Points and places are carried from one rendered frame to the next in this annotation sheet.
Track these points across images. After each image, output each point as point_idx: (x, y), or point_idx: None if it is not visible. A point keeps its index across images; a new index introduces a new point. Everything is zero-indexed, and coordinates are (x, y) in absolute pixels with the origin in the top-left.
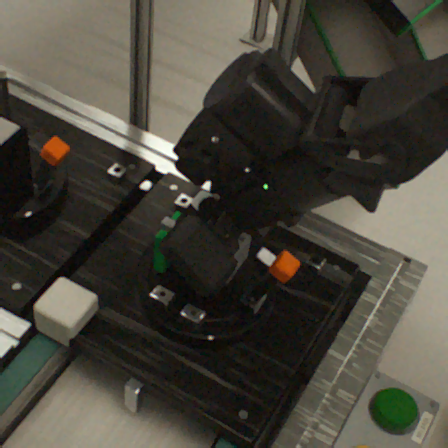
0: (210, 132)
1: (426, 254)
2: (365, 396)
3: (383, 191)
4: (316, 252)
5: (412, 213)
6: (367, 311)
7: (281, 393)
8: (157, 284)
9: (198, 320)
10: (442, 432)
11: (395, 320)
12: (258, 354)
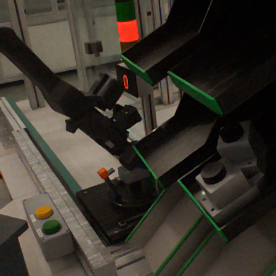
0: (125, 109)
1: None
2: (63, 223)
3: (69, 130)
4: (129, 230)
5: None
6: (92, 238)
7: (83, 202)
8: (142, 179)
9: (116, 178)
10: None
11: (81, 244)
12: (100, 201)
